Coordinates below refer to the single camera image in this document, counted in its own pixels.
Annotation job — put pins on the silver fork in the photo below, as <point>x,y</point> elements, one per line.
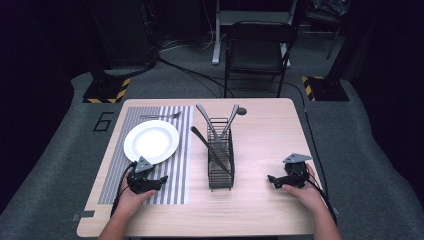
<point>161,116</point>

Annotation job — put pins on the dark side table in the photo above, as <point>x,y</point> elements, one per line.
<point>328,13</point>

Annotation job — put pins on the person's right hand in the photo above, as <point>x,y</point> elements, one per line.
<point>308,196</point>

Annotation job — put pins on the white plate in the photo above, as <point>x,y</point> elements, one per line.
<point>151,141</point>

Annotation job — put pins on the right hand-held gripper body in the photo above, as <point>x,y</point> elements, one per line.
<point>295,173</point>

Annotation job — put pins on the grey striped placemat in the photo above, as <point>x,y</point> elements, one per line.
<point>178,173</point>

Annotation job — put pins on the small dark round disc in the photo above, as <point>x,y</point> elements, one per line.
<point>241,111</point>

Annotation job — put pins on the black folding chair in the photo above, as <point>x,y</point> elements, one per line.
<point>256,50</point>

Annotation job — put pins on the grey metal utensil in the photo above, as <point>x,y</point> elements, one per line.
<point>206,120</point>
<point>230,120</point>

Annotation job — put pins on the grey tape strip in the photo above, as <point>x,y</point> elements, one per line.
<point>83,215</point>

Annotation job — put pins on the person's left hand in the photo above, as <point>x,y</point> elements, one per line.
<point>133,200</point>

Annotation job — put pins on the white desk frame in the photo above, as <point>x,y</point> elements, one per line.
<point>216,40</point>

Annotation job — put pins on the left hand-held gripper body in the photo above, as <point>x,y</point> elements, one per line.
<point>141,178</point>

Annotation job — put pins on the black yellow striped stand base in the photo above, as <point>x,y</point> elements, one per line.
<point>328,88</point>
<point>105,90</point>

